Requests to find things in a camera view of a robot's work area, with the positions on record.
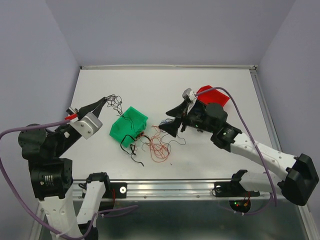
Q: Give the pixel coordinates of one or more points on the right aluminium rail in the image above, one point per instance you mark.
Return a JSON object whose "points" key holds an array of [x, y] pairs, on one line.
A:
{"points": [[265, 111]]}

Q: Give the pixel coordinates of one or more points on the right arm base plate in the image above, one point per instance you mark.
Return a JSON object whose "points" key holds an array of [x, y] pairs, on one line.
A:
{"points": [[233, 188]]}

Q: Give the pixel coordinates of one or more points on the aluminium rail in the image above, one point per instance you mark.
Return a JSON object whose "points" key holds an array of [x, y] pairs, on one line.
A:
{"points": [[160, 190], [265, 111]]}

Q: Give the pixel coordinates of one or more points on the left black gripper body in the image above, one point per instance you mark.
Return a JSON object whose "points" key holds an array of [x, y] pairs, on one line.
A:
{"points": [[67, 135]]}

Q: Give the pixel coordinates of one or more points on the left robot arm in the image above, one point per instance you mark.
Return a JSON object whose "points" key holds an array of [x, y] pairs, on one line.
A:
{"points": [[51, 175]]}

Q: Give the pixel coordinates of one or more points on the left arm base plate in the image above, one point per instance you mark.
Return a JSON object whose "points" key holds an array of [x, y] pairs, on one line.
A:
{"points": [[118, 190]]}

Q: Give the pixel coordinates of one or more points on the red and black bin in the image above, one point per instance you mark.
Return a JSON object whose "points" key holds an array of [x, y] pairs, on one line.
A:
{"points": [[213, 96]]}

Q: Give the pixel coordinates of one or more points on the green plastic bin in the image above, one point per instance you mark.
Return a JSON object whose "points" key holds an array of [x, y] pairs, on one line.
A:
{"points": [[127, 127]]}

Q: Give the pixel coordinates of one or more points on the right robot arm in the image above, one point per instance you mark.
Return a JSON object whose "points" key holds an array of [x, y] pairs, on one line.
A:
{"points": [[294, 177]]}

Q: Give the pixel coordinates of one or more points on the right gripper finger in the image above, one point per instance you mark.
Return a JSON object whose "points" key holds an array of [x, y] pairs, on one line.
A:
{"points": [[180, 111], [170, 126]]}

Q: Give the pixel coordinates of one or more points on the front aluminium rail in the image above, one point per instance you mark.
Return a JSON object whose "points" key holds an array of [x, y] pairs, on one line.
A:
{"points": [[160, 190]]}

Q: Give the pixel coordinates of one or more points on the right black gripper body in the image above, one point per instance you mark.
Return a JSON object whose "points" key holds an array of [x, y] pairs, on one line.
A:
{"points": [[196, 120]]}

